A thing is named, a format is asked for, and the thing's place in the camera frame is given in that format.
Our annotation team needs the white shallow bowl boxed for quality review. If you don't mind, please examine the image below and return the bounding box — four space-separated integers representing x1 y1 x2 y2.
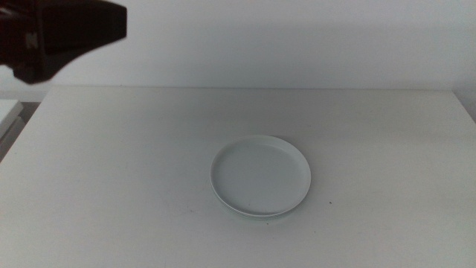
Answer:
209 134 312 217

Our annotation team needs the grey shallow bowl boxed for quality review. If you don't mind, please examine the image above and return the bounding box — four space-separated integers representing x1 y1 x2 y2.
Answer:
213 195 304 219

